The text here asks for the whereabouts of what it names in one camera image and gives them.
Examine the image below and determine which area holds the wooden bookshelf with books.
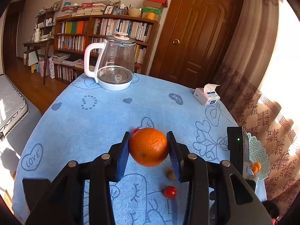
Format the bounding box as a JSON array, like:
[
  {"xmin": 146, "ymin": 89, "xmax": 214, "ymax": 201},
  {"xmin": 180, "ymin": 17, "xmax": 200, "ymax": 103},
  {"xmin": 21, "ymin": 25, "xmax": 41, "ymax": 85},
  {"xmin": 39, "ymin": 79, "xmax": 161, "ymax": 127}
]
[{"xmin": 53, "ymin": 14, "xmax": 160, "ymax": 85}]

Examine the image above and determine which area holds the pink bin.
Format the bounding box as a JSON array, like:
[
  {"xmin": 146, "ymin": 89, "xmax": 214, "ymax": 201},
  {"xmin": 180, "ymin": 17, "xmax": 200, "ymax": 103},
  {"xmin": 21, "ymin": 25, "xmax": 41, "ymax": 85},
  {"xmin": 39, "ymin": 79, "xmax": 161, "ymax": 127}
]
[{"xmin": 39, "ymin": 60, "xmax": 50, "ymax": 77}]

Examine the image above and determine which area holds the green cardboard box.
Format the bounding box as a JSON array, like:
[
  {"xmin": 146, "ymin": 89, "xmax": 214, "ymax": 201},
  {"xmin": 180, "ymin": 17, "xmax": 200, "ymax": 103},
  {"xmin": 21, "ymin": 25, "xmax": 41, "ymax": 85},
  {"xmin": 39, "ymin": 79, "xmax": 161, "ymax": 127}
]
[{"xmin": 141, "ymin": 7, "xmax": 163, "ymax": 17}]

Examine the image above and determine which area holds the patterned beige curtain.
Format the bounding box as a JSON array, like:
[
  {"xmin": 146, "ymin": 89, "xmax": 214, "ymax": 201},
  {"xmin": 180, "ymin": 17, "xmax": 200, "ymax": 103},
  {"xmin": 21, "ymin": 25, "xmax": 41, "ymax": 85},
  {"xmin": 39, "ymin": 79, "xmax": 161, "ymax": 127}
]
[{"xmin": 211, "ymin": 0, "xmax": 300, "ymax": 216}]

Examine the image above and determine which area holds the white and blue tissue pack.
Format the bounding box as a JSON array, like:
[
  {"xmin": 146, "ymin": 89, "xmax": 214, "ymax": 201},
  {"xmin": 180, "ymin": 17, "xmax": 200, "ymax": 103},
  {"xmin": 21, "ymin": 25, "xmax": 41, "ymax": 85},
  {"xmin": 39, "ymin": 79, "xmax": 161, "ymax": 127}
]
[{"xmin": 193, "ymin": 84, "xmax": 221, "ymax": 106}]

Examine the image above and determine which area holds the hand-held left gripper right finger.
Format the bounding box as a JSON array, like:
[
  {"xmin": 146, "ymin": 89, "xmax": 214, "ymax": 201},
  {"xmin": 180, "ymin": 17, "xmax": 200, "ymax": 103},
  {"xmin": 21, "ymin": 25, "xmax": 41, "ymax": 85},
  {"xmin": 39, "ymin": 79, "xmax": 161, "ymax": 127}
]
[{"xmin": 166, "ymin": 131, "xmax": 273, "ymax": 225}]

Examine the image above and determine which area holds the wooden shelf unit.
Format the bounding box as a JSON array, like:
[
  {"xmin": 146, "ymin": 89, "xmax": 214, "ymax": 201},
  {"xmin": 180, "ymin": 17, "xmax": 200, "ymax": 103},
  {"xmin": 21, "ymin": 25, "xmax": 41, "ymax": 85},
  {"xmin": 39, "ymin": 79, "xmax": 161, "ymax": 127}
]
[{"xmin": 35, "ymin": 10, "xmax": 59, "ymax": 40}]

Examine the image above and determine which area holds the dark wooden door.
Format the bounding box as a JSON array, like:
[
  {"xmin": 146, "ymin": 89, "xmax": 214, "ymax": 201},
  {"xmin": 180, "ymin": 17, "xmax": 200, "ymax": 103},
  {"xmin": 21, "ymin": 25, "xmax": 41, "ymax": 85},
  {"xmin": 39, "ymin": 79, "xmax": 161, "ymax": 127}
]
[{"xmin": 2, "ymin": 0, "xmax": 27, "ymax": 74}]

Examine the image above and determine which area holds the glass kettle with white handle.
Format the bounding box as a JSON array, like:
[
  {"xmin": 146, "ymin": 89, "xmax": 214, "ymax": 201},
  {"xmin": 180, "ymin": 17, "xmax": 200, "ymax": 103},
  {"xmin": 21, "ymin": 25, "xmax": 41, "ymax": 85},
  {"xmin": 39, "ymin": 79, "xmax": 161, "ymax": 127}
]
[{"xmin": 84, "ymin": 32, "xmax": 137, "ymax": 91}]

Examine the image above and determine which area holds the light blue lattice basket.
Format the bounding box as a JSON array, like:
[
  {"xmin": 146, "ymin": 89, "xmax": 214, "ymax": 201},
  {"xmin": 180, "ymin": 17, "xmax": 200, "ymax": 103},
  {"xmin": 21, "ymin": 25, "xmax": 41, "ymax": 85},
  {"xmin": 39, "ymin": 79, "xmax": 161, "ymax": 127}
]
[{"xmin": 245, "ymin": 132, "xmax": 270, "ymax": 181}]

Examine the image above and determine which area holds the dark fuzzy item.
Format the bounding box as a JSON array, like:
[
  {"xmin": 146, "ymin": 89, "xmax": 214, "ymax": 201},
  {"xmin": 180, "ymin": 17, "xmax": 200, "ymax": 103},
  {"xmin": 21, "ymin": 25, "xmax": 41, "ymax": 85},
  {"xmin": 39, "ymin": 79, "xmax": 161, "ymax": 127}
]
[{"xmin": 262, "ymin": 200, "xmax": 282, "ymax": 221}]

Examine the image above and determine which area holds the grey mesh cushion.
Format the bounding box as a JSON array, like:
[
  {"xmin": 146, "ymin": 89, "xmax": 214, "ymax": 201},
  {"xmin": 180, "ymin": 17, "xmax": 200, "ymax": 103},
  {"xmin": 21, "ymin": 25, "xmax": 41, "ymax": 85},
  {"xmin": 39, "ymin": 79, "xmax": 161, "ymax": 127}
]
[{"xmin": 0, "ymin": 74, "xmax": 30, "ymax": 141}]

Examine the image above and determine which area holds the brown wooden door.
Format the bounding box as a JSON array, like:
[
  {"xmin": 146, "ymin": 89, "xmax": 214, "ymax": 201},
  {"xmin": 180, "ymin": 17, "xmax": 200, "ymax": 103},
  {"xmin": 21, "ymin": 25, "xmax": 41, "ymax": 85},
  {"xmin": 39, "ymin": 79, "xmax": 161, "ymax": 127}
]
[{"xmin": 150, "ymin": 0, "xmax": 245, "ymax": 85}]

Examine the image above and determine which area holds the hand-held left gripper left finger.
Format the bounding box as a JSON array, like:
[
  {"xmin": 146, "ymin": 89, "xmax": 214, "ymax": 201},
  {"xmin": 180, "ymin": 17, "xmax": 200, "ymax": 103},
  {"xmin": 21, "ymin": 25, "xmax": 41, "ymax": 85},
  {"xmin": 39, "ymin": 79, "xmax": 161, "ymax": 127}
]
[{"xmin": 22, "ymin": 131, "xmax": 132, "ymax": 225}]

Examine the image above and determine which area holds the wooden desk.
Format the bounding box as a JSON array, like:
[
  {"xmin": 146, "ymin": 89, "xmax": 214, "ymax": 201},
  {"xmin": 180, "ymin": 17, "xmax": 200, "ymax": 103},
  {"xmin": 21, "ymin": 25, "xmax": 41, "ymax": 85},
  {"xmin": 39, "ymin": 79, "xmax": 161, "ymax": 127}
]
[{"xmin": 23, "ymin": 39, "xmax": 55, "ymax": 85}]

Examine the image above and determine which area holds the brown cardboard box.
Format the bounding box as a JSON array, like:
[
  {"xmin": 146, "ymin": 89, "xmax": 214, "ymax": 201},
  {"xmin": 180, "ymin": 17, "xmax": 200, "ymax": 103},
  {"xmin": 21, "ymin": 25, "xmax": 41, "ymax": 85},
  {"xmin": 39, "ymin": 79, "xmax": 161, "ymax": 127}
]
[{"xmin": 142, "ymin": 0, "xmax": 164, "ymax": 10}]

